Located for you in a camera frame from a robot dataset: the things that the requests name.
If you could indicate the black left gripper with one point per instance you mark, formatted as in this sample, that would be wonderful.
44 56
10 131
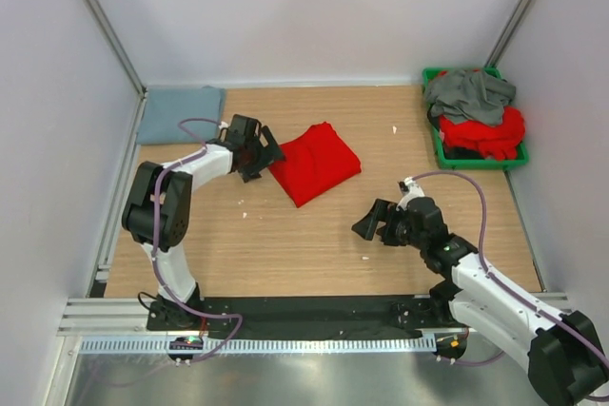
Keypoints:
250 172

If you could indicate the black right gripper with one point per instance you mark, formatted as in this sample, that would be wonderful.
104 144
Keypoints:
367 225

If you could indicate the red t shirt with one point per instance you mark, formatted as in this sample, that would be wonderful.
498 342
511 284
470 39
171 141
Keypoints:
314 163

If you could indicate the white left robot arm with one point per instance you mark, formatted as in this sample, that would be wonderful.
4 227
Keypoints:
157 211

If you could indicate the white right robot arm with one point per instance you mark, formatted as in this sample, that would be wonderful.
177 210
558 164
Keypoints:
560 352

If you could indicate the red t shirts in bin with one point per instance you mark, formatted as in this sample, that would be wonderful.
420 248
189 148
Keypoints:
490 135

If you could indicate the green plastic bin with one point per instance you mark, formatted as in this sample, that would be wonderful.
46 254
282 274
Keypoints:
465 153

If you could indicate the folded blue t shirt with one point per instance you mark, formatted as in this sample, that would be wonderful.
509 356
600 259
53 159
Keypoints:
181 115

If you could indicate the grey t shirt in bin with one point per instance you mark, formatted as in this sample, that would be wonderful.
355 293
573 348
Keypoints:
462 95

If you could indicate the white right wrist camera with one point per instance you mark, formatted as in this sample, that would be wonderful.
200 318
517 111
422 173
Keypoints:
410 190

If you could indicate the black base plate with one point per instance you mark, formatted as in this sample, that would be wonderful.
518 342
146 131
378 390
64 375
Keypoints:
306 318

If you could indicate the slotted cable duct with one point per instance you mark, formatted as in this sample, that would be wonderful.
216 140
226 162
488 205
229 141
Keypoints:
189 345

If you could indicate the aluminium corner post right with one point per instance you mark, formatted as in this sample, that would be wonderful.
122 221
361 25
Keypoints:
509 31

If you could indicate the aluminium corner post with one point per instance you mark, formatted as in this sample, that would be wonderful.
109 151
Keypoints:
101 19
509 31

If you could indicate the aluminium corner post left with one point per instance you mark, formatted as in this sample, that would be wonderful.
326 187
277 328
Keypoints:
101 19

